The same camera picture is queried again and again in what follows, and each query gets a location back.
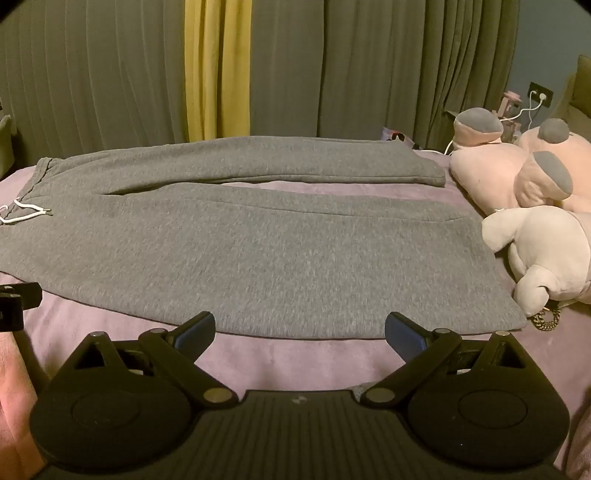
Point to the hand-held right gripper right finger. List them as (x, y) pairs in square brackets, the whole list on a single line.
[(406, 334)]

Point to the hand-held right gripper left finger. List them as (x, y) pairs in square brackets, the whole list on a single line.
[(198, 330)]

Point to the grey pants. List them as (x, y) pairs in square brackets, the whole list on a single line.
[(277, 258)]

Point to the green cushion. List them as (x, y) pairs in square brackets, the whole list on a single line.
[(5, 147), (581, 92)]

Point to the beige plush toy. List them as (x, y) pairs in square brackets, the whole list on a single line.
[(549, 249)]

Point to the pink plush toy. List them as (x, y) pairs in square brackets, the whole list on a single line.
[(494, 177)]

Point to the small colourful object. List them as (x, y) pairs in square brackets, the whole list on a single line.
[(396, 136)]

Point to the pink stand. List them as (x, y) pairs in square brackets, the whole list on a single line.
[(510, 104)]

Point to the yellow curtain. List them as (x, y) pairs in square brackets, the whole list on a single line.
[(217, 69)]

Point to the black wall socket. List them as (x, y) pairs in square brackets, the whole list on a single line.
[(535, 90)]

